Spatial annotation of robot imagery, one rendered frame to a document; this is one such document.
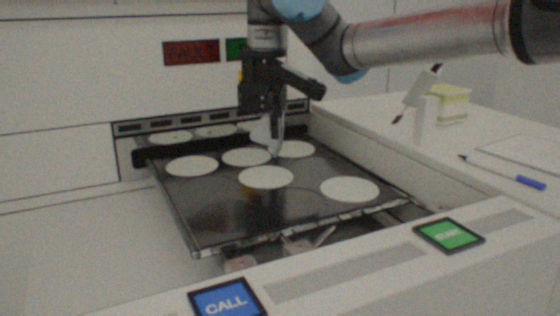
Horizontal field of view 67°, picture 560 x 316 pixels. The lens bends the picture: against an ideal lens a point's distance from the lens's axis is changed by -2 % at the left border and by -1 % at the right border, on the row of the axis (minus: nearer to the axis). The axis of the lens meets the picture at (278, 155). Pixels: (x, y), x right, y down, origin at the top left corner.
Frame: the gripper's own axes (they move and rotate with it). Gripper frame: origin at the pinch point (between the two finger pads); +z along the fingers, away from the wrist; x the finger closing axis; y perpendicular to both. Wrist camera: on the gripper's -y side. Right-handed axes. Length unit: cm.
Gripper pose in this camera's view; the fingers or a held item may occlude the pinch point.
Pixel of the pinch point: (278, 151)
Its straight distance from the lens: 84.7
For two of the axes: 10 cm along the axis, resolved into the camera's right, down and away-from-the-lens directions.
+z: 0.0, 9.3, 3.7
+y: -9.8, -0.7, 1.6
